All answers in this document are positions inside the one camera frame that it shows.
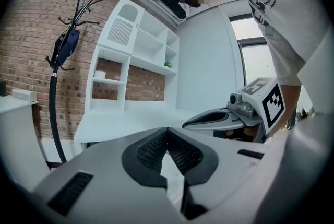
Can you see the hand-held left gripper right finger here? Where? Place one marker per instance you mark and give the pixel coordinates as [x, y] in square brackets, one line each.
[229, 165]

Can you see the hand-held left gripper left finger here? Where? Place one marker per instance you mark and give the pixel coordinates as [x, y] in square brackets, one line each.
[104, 178]

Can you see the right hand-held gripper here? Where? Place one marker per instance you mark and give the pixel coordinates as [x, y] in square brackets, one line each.
[271, 105]

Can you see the person's right forearm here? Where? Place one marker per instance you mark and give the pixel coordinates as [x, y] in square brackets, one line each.
[289, 105]

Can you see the white desk with shelves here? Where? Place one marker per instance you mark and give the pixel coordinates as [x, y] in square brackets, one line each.
[130, 123]

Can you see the person's right hand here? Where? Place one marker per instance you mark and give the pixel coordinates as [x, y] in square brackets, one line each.
[231, 134]

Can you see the small green plant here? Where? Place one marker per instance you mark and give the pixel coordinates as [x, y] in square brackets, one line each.
[168, 64]

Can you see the black framed window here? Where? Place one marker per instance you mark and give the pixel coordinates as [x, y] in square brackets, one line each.
[257, 61]

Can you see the black coat rack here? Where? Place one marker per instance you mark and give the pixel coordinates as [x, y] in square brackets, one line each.
[53, 103]

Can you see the small white container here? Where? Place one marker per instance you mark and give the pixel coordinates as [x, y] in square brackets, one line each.
[100, 74]

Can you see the white rectangular box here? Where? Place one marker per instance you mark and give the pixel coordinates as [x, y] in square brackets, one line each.
[24, 95]

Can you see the person's grey sweatshirt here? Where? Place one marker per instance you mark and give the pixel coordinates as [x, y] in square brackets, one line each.
[287, 22]

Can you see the black device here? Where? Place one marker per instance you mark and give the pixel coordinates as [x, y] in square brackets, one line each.
[2, 88]

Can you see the navy blue garment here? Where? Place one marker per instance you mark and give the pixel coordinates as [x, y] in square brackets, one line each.
[68, 45]

